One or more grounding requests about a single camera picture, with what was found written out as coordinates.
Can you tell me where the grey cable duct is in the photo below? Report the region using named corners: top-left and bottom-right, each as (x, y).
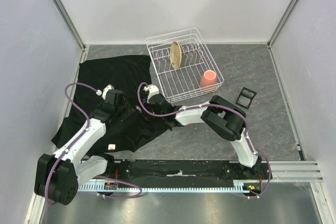
top-left (78, 180), bottom-right (261, 193)

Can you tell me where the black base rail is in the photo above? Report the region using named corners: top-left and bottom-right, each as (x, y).
top-left (83, 158), bottom-right (274, 187)

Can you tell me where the pink cup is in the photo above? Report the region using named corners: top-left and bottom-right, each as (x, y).
top-left (199, 69), bottom-right (217, 93)

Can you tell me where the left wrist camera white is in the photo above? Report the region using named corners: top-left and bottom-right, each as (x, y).
top-left (101, 84), bottom-right (114, 100)

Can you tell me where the black square frame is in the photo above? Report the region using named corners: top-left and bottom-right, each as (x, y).
top-left (235, 87), bottom-right (257, 110)

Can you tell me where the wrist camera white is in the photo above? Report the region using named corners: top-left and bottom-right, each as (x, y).
top-left (143, 84), bottom-right (160, 103)
top-left (101, 84), bottom-right (114, 100)

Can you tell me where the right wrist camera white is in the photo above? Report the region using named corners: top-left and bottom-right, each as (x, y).
top-left (143, 84), bottom-right (160, 103)

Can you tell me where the white wire dish rack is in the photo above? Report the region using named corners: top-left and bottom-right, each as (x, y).
top-left (145, 27), bottom-right (224, 103)

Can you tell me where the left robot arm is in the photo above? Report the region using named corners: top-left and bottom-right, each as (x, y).
top-left (34, 89), bottom-right (132, 205)

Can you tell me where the tan plate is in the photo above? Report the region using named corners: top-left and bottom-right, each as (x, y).
top-left (170, 41), bottom-right (182, 69)

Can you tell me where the black garment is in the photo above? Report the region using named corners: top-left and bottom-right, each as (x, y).
top-left (51, 54), bottom-right (175, 159)

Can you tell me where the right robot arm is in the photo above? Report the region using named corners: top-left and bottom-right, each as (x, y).
top-left (146, 94), bottom-right (261, 179)

